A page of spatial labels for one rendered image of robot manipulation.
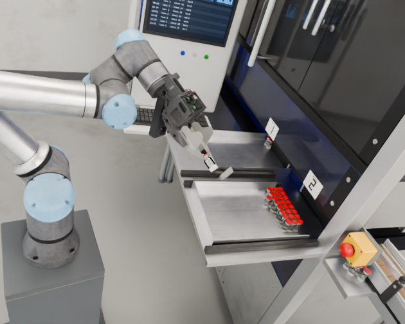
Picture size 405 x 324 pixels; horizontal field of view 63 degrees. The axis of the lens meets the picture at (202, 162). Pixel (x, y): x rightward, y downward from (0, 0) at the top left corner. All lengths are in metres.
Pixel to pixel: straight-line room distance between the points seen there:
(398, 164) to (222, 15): 1.02
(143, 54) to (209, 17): 0.82
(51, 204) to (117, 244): 1.23
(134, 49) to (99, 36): 2.77
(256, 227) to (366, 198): 0.35
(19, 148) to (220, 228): 0.61
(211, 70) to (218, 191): 0.74
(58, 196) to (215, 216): 0.49
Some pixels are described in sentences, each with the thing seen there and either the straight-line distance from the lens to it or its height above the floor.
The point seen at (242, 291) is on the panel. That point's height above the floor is 0.29.
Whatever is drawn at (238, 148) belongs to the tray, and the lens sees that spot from 1.46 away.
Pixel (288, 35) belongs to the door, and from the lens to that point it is 1.44.
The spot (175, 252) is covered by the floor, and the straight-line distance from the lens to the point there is 2.09.
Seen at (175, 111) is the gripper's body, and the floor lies 1.26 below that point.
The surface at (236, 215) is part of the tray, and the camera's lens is 1.14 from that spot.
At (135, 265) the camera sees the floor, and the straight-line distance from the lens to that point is 2.00.
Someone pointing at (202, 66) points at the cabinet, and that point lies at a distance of 1.70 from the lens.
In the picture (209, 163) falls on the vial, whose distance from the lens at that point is 0.81.
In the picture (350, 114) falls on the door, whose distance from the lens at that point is 1.10.
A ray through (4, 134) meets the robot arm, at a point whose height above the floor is 1.12.
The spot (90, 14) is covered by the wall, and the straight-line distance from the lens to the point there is 3.53.
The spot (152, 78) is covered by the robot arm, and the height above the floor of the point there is 1.31.
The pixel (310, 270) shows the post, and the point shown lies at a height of 0.79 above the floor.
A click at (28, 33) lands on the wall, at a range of 3.53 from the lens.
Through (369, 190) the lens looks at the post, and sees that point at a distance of 1.02.
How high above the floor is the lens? 1.65
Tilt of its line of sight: 36 degrees down
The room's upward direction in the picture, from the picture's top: 17 degrees clockwise
